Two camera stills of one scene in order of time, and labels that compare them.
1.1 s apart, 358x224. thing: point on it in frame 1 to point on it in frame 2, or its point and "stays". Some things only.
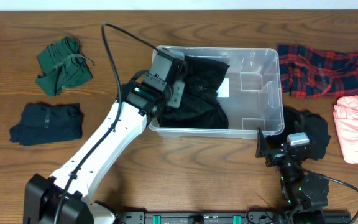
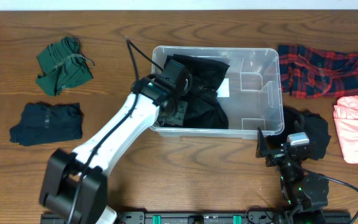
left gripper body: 174,96 to 177,113
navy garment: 41,123 stays
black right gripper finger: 261,146 stays
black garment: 201,107 stays
